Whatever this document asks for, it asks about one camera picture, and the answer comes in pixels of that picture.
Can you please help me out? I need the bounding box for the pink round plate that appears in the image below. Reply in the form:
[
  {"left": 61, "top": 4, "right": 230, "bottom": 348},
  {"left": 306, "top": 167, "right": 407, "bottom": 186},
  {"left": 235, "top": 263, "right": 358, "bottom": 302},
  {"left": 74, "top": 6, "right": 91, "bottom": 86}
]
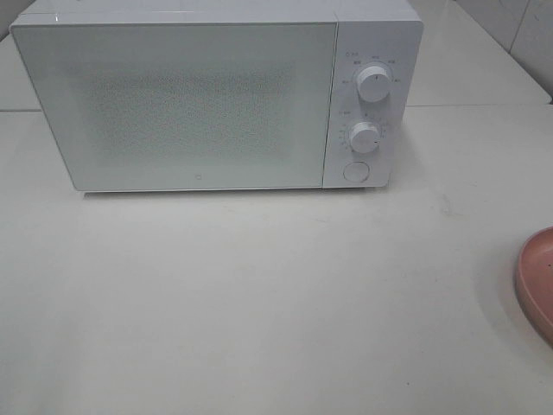
[{"left": 514, "top": 227, "right": 552, "bottom": 346}]

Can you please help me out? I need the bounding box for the white microwave door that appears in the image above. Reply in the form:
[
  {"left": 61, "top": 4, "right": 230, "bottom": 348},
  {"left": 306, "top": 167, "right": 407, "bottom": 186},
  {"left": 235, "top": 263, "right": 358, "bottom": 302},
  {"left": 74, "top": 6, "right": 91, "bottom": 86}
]
[{"left": 13, "top": 23, "right": 336, "bottom": 192}]

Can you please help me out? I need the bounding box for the round white door release button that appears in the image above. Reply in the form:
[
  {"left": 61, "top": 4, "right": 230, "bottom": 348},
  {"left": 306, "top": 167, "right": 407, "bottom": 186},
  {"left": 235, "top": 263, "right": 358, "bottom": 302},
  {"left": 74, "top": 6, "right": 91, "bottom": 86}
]
[{"left": 343, "top": 162, "right": 370, "bottom": 183}]

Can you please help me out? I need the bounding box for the white microwave oven body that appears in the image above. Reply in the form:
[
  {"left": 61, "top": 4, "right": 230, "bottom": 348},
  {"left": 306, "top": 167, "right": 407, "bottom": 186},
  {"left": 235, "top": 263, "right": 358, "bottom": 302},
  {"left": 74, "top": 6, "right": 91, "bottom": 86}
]
[{"left": 10, "top": 1, "right": 423, "bottom": 191}]

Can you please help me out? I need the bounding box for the upper white power knob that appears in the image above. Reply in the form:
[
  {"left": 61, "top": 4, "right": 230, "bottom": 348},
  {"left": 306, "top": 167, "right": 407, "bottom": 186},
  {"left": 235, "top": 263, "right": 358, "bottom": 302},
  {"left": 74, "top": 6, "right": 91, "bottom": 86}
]
[{"left": 354, "top": 61, "right": 392, "bottom": 103}]

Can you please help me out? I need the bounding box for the lower white timer knob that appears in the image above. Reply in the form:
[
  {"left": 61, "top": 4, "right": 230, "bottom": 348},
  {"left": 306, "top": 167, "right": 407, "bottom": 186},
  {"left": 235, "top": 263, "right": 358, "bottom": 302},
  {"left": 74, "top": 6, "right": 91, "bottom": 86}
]
[{"left": 349, "top": 122, "right": 381, "bottom": 154}]

